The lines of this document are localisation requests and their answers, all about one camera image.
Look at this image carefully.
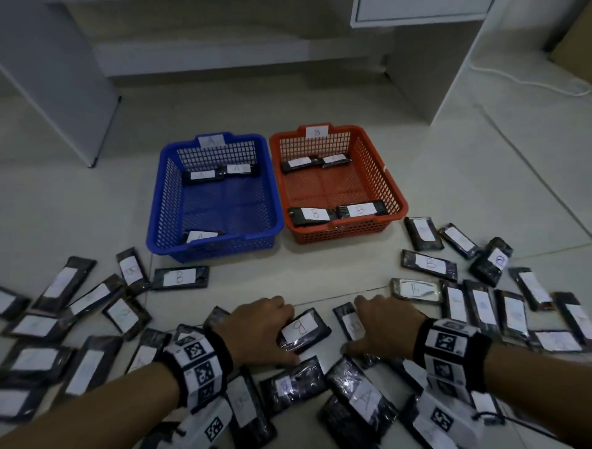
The person's left forearm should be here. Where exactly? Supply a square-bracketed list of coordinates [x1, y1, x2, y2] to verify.
[0, 360, 181, 449]

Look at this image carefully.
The person's left hand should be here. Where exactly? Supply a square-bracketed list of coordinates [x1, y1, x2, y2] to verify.
[213, 295, 300, 369]

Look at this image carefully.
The person's right forearm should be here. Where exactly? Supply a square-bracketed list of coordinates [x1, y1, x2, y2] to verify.
[483, 344, 592, 449]

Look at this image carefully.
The orange plastic basket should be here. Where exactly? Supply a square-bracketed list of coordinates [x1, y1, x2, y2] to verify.
[269, 123, 409, 245]

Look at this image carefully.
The white desk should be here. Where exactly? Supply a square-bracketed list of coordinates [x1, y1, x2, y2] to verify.
[0, 0, 514, 168]

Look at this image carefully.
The pile of black labelled packets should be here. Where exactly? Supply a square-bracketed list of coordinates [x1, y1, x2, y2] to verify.
[0, 216, 592, 449]

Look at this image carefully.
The person's right hand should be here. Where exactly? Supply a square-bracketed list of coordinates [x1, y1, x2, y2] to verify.
[342, 295, 429, 361]

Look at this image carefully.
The white cable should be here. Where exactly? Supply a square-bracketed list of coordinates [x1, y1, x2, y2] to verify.
[469, 64, 592, 98]

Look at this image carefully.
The white cabinet door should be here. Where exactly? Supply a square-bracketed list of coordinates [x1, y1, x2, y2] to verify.
[350, 0, 496, 28]

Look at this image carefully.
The blue plastic basket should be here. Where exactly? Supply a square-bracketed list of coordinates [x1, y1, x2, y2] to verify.
[146, 132, 286, 263]

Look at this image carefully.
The black camera cable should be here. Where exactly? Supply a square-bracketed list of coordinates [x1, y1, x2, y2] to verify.
[471, 410, 563, 440]

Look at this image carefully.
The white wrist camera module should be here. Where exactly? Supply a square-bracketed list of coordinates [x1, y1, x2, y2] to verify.
[173, 397, 234, 449]
[411, 390, 484, 449]

